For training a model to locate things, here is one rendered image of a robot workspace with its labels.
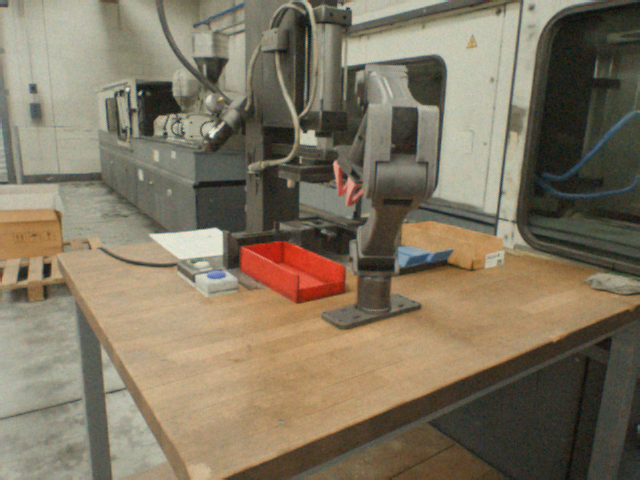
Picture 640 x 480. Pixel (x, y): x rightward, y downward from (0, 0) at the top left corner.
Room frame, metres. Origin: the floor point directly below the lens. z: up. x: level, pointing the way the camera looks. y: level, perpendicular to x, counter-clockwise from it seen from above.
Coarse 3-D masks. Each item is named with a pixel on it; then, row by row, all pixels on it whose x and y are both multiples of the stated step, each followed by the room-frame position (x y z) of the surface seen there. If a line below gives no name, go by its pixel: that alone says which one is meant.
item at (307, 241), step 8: (336, 232) 1.25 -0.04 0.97; (296, 240) 1.20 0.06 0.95; (304, 240) 1.19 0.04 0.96; (312, 240) 1.21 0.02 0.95; (320, 240) 1.22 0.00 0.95; (336, 240) 1.29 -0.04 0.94; (344, 240) 1.27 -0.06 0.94; (352, 240) 1.29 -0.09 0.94; (304, 248) 1.20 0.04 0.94; (312, 248) 1.21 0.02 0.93; (320, 248) 1.22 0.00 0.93; (328, 248) 1.32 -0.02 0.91; (336, 248) 1.29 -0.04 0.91; (344, 248) 1.27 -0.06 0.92
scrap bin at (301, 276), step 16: (256, 256) 1.04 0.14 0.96; (272, 256) 1.15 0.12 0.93; (288, 256) 1.15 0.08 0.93; (304, 256) 1.09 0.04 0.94; (320, 256) 1.04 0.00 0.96; (256, 272) 1.04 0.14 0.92; (272, 272) 0.98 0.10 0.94; (288, 272) 0.93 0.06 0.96; (304, 272) 1.09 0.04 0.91; (320, 272) 1.03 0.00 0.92; (336, 272) 0.99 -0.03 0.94; (272, 288) 0.98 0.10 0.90; (288, 288) 0.92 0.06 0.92; (304, 288) 0.91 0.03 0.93; (320, 288) 0.93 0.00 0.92; (336, 288) 0.95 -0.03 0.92
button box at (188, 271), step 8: (104, 248) 1.24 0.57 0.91; (112, 256) 1.19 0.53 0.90; (120, 256) 1.17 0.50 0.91; (136, 264) 1.13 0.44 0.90; (144, 264) 1.12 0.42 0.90; (152, 264) 1.12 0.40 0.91; (160, 264) 1.11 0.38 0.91; (168, 264) 1.11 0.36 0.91; (176, 264) 1.12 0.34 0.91; (184, 264) 1.05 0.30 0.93; (192, 264) 1.04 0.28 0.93; (184, 272) 1.03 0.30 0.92; (192, 272) 0.99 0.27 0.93; (200, 272) 0.99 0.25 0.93; (208, 272) 1.00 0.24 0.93; (192, 280) 0.99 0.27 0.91
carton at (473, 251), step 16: (416, 224) 1.38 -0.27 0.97; (432, 224) 1.41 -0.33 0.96; (400, 240) 1.35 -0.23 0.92; (416, 240) 1.31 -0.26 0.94; (432, 240) 1.26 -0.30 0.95; (448, 240) 1.22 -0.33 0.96; (464, 240) 1.31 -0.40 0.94; (480, 240) 1.27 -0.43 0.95; (496, 240) 1.23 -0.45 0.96; (464, 256) 1.17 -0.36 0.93; (480, 256) 1.27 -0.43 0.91; (496, 256) 1.21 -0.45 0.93
